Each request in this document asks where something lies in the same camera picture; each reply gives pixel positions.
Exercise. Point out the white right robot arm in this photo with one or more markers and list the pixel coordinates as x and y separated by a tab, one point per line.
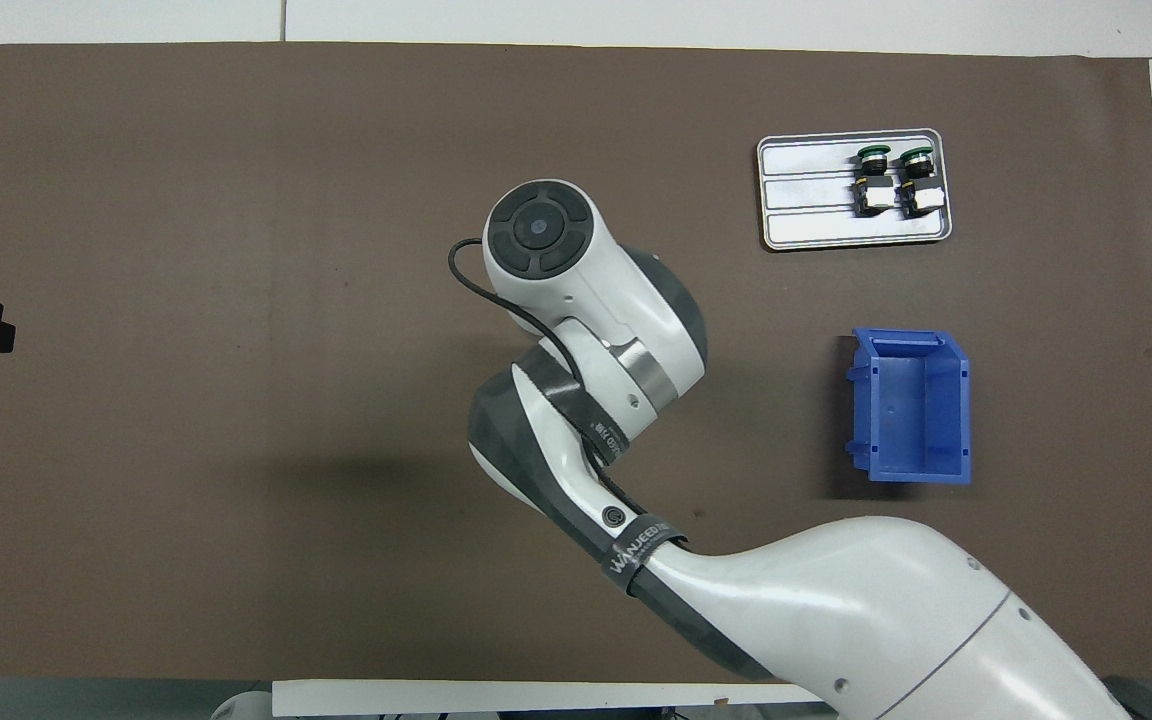
836	600

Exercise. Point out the brown table mat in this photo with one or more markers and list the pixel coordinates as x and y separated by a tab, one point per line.
536	120

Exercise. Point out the blue plastic bin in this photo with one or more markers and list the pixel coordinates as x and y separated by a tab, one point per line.
911	410

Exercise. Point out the green push button switch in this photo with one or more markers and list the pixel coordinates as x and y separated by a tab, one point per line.
873	185
918	185

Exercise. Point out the grey metal tray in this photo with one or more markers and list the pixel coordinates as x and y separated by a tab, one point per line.
806	190

